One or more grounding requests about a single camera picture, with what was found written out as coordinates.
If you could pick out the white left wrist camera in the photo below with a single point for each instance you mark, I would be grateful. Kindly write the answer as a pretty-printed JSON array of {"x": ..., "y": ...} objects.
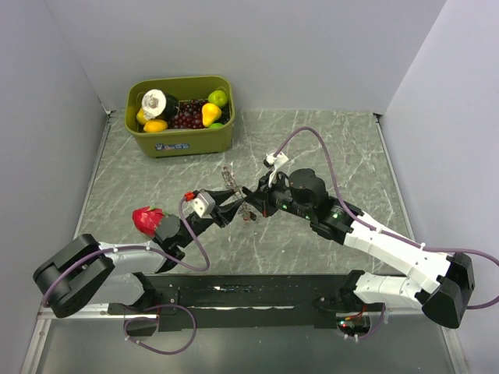
[{"x": 201, "y": 202}]

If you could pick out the yellow pear toy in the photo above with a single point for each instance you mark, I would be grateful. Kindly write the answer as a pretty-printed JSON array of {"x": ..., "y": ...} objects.
[{"x": 210, "y": 114}]

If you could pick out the dark red grape bunch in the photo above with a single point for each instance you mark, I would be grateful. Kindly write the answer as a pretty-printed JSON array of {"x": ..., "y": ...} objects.
[{"x": 189, "y": 115}]

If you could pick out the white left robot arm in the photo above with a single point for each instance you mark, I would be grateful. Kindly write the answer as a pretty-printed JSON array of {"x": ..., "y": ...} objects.
[{"x": 86, "y": 271}]

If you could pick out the red dragon fruit toy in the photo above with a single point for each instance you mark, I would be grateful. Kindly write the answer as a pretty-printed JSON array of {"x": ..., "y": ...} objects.
[{"x": 147, "y": 219}]

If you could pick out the green apple toy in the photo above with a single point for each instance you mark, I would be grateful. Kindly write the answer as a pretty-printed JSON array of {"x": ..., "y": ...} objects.
[{"x": 218, "y": 98}]

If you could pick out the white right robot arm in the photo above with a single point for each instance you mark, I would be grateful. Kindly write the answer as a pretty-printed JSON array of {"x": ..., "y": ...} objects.
[{"x": 438, "y": 284}]

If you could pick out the yellow lemon toy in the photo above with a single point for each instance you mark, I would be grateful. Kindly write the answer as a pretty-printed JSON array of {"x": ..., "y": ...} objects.
[{"x": 155, "y": 126}]

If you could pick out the white black cylinder toy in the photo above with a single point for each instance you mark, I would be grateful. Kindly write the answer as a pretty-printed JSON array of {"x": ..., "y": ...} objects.
[{"x": 158, "y": 104}]

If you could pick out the olive green plastic tub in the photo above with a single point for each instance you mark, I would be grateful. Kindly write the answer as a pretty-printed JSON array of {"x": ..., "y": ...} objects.
[{"x": 185, "y": 133}]

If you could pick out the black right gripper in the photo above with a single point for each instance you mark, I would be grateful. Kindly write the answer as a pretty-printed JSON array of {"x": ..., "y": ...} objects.
[{"x": 264, "y": 186}]

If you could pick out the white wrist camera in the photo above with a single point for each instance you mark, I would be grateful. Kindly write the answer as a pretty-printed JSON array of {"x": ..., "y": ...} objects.
[
  {"x": 201, "y": 202},
  {"x": 274, "y": 163}
]

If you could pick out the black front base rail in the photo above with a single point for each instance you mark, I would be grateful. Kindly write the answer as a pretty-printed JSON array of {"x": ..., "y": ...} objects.
[{"x": 237, "y": 301}]

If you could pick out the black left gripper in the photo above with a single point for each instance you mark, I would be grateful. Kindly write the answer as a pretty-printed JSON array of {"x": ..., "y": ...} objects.
[{"x": 225, "y": 213}]

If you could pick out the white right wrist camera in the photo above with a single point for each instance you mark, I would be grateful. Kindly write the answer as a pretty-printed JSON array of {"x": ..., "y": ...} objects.
[{"x": 274, "y": 163}]

